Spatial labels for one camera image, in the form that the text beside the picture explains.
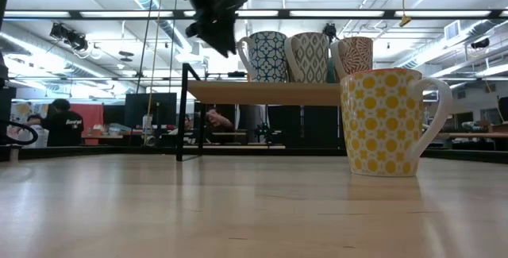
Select yellow hanging cord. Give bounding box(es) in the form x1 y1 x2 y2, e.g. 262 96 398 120
398 0 413 28

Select silver ventilation duct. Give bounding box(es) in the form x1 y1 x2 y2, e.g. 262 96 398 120
391 18 508 79

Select orange leaf patterned white mug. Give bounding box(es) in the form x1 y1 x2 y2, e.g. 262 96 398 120
329 36 375 83

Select black aluminium rig frame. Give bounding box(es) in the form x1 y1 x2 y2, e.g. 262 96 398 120
0 142 508 164

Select black track lights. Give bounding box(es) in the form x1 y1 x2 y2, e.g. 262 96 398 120
48 21 90 53

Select blue lattice patterned white mug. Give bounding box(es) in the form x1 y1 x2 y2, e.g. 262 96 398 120
237 30 289 83

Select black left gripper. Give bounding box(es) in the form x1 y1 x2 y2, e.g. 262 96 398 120
185 0 249 59

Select grey diamond patterned white mug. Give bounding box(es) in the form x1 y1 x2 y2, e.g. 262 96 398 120
283 31 331 84

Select thin yellow hanging cable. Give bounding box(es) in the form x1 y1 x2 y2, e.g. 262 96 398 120
144 0 165 148

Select black bar with light strips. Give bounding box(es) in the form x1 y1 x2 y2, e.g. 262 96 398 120
2 8 508 21

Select red panel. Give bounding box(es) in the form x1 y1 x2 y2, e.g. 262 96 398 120
69 103 105 146

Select yellow dotted white mug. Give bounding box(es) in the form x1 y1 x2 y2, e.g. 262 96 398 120
339 67 454 178

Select person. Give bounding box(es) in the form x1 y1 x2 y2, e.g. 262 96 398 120
24 98 86 148
204 108 236 144

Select small black device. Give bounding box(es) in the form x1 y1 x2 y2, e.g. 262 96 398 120
252 121 283 145

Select wooden background desk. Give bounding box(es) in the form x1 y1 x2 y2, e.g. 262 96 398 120
422 119 508 152

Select thin dark hanging cable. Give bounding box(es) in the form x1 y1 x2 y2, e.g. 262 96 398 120
126 0 158 148
166 0 181 94

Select black cable loop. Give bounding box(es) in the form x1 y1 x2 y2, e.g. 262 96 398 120
0 119 40 147

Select black background cabinet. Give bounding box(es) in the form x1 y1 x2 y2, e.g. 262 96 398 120
267 105 347 150

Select wooden shelf with black legs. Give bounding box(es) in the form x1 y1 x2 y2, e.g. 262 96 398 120
175 62 343 163

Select black spotlight with cable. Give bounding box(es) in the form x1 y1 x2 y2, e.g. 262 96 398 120
321 22 338 39

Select black ceiling dome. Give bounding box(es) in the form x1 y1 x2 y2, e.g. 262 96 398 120
470 37 491 50

